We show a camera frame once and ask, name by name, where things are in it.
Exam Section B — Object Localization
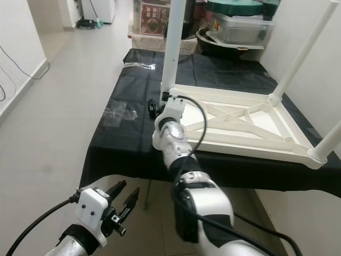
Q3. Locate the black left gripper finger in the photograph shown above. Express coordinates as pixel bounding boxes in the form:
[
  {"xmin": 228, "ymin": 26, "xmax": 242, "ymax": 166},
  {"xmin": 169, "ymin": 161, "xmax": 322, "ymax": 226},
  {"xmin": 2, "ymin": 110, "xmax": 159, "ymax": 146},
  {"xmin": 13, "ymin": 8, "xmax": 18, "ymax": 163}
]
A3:
[
  {"xmin": 120, "ymin": 187, "xmax": 141, "ymax": 219},
  {"xmin": 105, "ymin": 180, "xmax": 127, "ymax": 198}
]

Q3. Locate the white plastic table leg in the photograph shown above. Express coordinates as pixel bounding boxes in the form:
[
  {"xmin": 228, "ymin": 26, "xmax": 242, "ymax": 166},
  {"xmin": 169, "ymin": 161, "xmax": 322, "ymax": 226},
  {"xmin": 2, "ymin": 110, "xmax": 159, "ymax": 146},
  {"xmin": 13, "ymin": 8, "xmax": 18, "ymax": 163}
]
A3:
[
  {"xmin": 308, "ymin": 120, "xmax": 341, "ymax": 163},
  {"xmin": 268, "ymin": 0, "xmax": 341, "ymax": 105},
  {"xmin": 152, "ymin": 0, "xmax": 187, "ymax": 150}
]

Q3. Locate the white plastic children table top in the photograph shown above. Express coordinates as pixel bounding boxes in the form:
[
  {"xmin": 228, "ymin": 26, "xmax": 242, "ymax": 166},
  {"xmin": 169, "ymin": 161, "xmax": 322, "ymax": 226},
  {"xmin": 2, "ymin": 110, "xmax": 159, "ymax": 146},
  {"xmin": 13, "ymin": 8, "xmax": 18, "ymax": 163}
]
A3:
[{"xmin": 152, "ymin": 84, "xmax": 328, "ymax": 170}]

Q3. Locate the black tablecloth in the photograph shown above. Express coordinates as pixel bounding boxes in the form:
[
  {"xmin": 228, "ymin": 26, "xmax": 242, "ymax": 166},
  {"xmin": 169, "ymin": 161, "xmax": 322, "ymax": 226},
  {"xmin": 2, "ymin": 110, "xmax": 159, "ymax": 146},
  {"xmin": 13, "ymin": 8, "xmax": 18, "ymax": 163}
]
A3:
[{"xmin": 80, "ymin": 48, "xmax": 341, "ymax": 199}]

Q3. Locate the clear tape patch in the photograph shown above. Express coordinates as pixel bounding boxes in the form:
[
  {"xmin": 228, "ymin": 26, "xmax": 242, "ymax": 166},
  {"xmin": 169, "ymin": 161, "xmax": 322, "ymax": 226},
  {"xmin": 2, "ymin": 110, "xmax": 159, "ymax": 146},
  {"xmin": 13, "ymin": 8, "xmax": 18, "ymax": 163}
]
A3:
[{"xmin": 101, "ymin": 101, "xmax": 138, "ymax": 127}]

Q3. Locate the clear tape strip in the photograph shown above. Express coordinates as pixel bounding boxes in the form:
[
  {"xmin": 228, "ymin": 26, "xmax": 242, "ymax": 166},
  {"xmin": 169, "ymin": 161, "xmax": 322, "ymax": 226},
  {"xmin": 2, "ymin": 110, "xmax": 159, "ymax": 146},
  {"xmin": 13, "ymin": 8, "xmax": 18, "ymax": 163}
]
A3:
[{"xmin": 121, "ymin": 62, "xmax": 158, "ymax": 70}]

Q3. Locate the beige patterned cloth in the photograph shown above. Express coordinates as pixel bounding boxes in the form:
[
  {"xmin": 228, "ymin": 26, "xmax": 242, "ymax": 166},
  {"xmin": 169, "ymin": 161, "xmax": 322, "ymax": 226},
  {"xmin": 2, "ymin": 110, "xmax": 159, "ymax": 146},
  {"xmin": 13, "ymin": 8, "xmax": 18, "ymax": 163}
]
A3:
[{"xmin": 128, "ymin": 31, "xmax": 200, "ymax": 55}]

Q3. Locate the black round pan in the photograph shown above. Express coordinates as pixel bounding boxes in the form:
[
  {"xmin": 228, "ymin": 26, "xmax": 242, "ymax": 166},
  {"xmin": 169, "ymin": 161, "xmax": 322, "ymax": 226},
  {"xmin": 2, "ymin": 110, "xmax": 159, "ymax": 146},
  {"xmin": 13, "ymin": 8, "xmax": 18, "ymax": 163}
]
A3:
[{"xmin": 196, "ymin": 29, "xmax": 264, "ymax": 59}]

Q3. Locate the black floor gadget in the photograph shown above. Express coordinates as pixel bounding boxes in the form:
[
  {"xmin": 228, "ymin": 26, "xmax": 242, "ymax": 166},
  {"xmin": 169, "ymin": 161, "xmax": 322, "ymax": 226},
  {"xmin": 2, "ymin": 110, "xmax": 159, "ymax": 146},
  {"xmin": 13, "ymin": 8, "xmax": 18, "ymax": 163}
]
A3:
[{"xmin": 76, "ymin": 19, "xmax": 103, "ymax": 30}]

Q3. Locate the white cabinet appliance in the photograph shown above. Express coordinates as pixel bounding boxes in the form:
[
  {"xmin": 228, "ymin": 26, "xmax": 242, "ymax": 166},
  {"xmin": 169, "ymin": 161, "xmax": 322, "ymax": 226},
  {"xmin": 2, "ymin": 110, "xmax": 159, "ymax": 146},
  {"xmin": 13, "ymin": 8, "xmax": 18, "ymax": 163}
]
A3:
[{"xmin": 83, "ymin": 0, "xmax": 117, "ymax": 25}]

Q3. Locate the clear plastic storage box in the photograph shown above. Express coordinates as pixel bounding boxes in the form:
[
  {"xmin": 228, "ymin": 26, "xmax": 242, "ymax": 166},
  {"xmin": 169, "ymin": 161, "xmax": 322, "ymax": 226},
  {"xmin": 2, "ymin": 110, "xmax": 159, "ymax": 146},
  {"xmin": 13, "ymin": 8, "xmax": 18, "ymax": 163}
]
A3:
[{"xmin": 210, "ymin": 13, "xmax": 275, "ymax": 47}]

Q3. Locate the green round pot lid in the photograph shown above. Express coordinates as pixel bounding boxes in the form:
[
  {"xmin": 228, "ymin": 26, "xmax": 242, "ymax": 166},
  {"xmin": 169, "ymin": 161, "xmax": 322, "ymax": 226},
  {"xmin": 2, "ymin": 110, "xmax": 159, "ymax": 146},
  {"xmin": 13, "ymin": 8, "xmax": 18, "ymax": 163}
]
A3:
[{"xmin": 207, "ymin": 0, "xmax": 267, "ymax": 17}]

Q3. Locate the grey framed picture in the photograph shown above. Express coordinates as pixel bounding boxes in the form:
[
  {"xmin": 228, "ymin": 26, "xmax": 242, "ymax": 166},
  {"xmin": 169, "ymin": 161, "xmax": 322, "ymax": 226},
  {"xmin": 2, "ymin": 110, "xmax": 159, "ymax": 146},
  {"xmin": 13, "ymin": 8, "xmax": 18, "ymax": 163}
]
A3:
[{"xmin": 264, "ymin": 0, "xmax": 282, "ymax": 19}]

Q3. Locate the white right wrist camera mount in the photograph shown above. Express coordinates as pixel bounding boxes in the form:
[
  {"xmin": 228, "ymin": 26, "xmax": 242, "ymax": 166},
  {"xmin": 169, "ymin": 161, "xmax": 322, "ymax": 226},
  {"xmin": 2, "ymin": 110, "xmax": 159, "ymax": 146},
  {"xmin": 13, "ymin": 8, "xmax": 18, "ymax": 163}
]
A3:
[{"xmin": 160, "ymin": 93, "xmax": 187, "ymax": 131}]

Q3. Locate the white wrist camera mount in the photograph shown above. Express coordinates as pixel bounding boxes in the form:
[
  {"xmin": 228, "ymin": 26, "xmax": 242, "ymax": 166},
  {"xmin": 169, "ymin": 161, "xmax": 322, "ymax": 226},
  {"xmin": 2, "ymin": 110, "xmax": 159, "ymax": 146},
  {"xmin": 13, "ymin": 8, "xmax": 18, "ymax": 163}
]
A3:
[
  {"xmin": 160, "ymin": 93, "xmax": 187, "ymax": 131},
  {"xmin": 76, "ymin": 187, "xmax": 110, "ymax": 243}
]

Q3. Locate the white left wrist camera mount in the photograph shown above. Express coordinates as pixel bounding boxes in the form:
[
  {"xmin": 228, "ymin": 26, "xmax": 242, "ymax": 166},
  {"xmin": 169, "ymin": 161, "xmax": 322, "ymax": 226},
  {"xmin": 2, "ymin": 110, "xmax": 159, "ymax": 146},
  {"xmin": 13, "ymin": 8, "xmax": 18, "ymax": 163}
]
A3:
[{"xmin": 76, "ymin": 187, "xmax": 110, "ymax": 243}]

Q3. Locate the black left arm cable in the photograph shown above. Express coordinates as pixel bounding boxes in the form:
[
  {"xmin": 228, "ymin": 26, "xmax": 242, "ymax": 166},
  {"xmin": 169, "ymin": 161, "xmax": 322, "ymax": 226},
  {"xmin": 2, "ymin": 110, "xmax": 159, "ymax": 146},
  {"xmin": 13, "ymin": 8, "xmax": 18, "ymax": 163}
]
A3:
[{"xmin": 5, "ymin": 195, "xmax": 83, "ymax": 256}]

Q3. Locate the black wall cable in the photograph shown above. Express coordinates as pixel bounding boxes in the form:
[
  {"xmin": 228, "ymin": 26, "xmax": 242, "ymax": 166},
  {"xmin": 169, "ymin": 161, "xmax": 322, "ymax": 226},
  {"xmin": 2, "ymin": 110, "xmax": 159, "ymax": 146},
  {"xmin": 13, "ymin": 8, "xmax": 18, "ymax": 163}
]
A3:
[{"xmin": 0, "ymin": 45, "xmax": 51, "ymax": 81}]

